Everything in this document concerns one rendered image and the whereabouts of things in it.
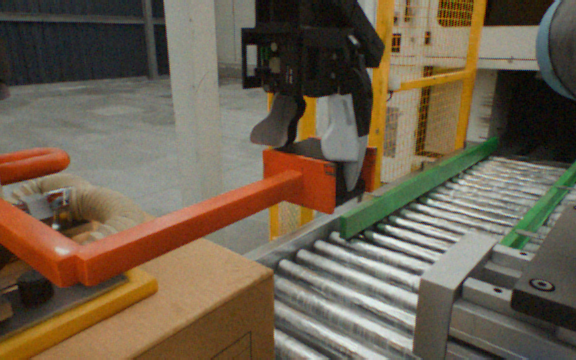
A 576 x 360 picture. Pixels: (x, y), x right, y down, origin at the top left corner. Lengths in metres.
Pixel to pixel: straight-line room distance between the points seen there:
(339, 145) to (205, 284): 0.22
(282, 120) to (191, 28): 1.39
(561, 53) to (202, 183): 1.60
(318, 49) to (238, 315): 0.30
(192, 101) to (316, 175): 1.47
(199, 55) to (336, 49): 1.46
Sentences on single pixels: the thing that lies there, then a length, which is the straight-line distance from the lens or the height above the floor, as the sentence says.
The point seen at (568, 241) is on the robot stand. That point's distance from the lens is 0.46.
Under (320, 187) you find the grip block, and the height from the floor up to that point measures 1.08.
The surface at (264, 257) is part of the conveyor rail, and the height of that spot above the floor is 0.59.
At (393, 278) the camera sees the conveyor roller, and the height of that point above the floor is 0.53.
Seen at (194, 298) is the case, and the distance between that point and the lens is 0.49.
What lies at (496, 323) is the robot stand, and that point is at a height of 0.98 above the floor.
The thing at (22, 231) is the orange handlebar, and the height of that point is 1.09.
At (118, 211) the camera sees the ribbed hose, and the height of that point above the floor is 1.03.
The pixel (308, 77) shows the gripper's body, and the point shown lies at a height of 1.18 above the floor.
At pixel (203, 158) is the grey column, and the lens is 1.90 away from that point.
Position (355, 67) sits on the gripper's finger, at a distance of 0.41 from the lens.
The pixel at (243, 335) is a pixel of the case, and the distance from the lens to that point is 0.53.
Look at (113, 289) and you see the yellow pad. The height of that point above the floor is 0.97.
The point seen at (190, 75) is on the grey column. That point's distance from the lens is 1.84.
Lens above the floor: 1.21
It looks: 19 degrees down
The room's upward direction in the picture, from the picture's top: straight up
